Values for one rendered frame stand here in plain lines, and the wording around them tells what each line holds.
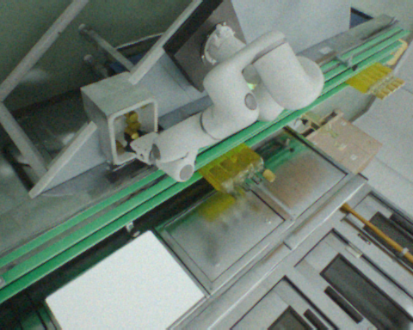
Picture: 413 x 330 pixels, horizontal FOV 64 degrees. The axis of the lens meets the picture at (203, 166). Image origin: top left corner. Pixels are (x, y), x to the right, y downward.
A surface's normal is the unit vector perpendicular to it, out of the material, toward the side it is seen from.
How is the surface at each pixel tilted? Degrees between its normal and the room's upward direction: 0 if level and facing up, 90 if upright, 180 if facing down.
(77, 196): 90
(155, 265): 90
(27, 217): 90
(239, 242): 90
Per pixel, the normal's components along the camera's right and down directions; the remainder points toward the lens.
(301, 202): 0.11, -0.65
